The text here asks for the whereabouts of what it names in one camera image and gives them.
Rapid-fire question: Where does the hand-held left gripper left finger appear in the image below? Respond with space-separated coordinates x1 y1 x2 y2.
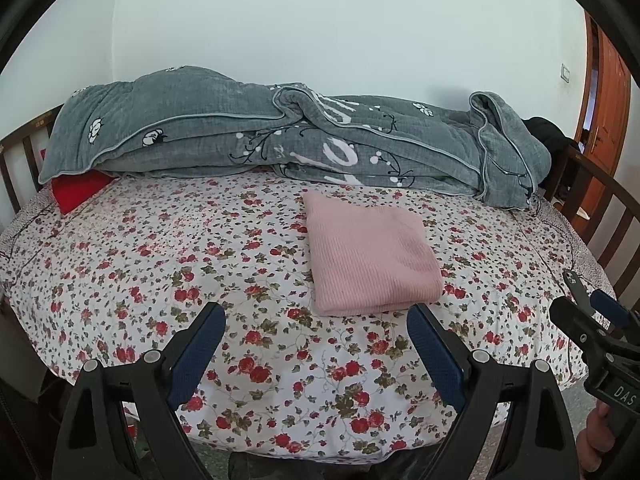
52 301 227 480

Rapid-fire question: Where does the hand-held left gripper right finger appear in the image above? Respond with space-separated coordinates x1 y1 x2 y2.
406 303 581 480

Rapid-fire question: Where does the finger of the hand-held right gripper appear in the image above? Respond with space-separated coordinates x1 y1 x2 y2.
589 289 640 343
549 296 610 356

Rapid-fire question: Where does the pink sweater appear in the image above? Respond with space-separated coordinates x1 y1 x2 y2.
303 190 444 317

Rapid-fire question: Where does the person's right hand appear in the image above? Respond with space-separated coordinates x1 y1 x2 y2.
575 402 623 480

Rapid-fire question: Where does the black phone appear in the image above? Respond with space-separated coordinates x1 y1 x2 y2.
562 270 596 316

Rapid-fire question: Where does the floral bed sheet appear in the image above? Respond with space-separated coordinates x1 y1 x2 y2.
0 167 616 461

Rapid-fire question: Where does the pale cardboard piece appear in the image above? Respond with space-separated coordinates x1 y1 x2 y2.
562 195 591 221

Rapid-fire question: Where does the black cloth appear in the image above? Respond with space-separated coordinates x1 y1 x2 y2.
522 116 571 191

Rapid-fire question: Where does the wooden door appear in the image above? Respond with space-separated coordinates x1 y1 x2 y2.
592 25 633 221

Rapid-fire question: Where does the red pillow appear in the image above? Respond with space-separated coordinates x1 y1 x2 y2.
52 172 113 215

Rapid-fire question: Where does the grey printed quilt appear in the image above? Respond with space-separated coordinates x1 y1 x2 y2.
39 65 552 211

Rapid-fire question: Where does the wooden door frame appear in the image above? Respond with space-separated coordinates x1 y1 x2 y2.
582 10 601 146

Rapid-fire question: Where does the wooden bed frame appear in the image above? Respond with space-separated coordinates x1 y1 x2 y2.
0 105 640 321

